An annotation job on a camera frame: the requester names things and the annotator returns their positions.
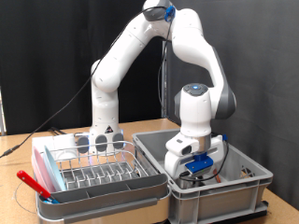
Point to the grey plastic crate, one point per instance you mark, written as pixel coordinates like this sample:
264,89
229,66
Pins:
218,196

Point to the light blue plate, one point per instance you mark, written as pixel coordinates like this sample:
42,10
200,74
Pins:
54,169

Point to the grey dish rack tray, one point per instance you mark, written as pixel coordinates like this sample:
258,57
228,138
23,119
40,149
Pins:
109,199

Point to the metal background pole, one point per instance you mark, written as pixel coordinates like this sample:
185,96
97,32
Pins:
164,81

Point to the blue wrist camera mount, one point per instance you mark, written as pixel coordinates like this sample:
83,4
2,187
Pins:
199,164

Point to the pink plate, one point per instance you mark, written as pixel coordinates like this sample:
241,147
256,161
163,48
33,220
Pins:
42,172

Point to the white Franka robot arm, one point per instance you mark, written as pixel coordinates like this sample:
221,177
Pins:
193,46

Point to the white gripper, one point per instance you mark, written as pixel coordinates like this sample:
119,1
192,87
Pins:
176,161

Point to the stainless steel cup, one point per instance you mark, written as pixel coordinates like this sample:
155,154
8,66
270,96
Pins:
185,184

